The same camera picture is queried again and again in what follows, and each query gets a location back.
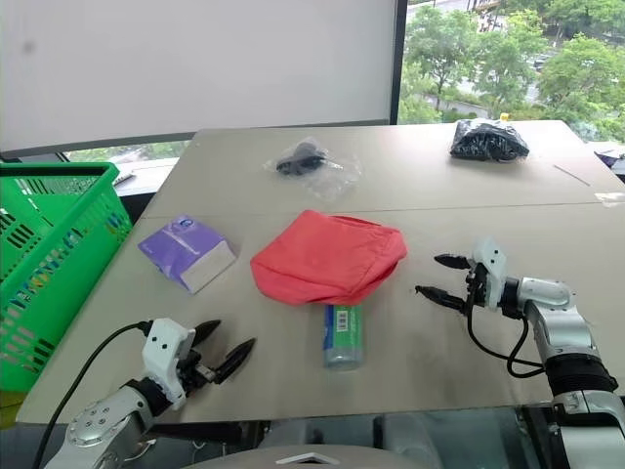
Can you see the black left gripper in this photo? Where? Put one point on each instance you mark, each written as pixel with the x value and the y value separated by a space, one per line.
pixel 195 372

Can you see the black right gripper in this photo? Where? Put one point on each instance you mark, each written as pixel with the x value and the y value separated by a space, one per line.
pixel 476 285

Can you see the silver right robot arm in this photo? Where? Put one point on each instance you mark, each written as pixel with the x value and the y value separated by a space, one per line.
pixel 561 322

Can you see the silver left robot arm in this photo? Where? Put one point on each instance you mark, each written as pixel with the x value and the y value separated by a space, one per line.
pixel 97 425

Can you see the green plastic basket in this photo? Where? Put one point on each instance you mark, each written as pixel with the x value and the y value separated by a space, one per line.
pixel 58 234

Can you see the purple tissue pack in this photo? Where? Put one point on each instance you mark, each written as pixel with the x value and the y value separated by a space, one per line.
pixel 180 244

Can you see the green roll with barcode label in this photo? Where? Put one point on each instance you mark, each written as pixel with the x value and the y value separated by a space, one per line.
pixel 344 337

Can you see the red fabric bag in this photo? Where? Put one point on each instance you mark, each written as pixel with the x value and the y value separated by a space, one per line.
pixel 327 259

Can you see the grey rounded robot torso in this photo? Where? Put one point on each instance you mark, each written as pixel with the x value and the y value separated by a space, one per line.
pixel 303 458

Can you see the black bagged bundle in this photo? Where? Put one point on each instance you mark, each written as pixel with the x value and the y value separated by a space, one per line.
pixel 488 141

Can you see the small yellow object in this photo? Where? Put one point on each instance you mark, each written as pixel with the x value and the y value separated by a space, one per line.
pixel 503 116

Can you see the clear bag with black item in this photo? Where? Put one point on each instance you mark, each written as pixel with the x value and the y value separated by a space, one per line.
pixel 300 158

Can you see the white notebook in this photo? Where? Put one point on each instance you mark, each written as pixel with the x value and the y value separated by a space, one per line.
pixel 124 177

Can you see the dark object with purple edge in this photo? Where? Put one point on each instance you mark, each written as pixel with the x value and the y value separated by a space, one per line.
pixel 612 163

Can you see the white projection screen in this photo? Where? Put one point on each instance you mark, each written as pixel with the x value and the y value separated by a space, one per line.
pixel 195 63

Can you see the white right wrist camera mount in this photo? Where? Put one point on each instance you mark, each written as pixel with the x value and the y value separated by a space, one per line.
pixel 490 264

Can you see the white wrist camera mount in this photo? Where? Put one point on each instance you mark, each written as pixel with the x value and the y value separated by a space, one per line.
pixel 163 347
pixel 490 264

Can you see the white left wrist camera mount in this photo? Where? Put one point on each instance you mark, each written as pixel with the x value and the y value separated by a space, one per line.
pixel 163 347

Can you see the black window frame post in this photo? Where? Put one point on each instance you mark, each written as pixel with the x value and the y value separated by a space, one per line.
pixel 398 61

